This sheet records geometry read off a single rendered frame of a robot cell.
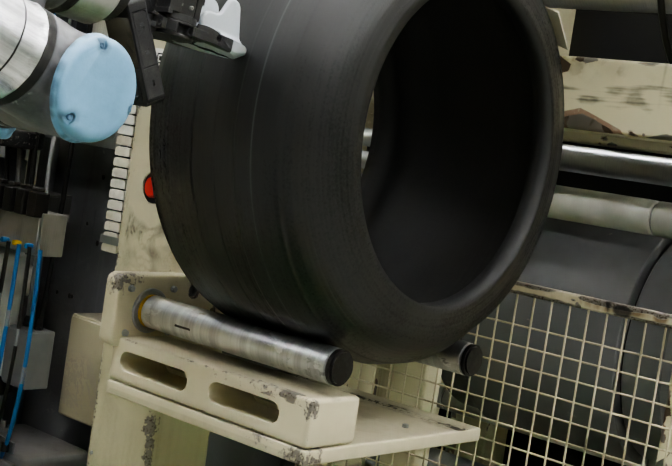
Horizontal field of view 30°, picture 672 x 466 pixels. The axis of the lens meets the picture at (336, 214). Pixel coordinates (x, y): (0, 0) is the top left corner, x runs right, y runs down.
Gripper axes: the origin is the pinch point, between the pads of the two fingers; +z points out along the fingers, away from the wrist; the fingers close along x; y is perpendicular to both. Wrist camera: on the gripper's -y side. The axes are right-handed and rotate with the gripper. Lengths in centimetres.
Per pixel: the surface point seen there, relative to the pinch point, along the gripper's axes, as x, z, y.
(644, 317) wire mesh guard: -24, 64, -18
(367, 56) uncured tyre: -12.1, 8.3, 3.0
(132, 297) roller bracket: 24.7, 15.6, -30.7
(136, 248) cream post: 35.3, 23.8, -24.6
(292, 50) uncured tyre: -6.9, 1.7, 1.5
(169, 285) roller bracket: 24.7, 21.7, -28.3
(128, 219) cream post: 37.9, 23.3, -20.8
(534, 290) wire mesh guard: -7, 64, -18
